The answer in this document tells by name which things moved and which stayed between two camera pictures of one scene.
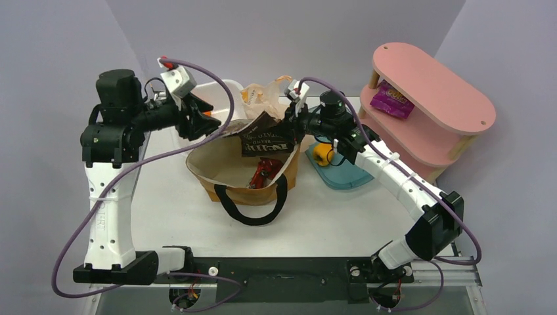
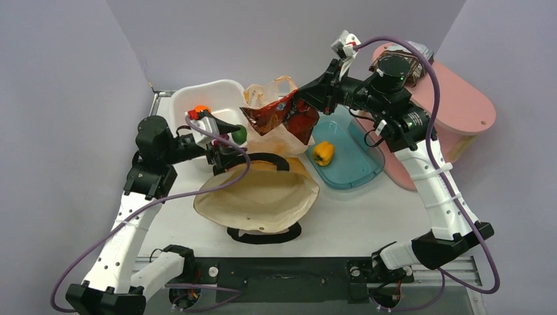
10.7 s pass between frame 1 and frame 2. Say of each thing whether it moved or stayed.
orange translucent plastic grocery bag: moved
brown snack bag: moved
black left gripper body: moved
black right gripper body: moved
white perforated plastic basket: stayed
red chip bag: moved
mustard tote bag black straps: moved
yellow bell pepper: stayed
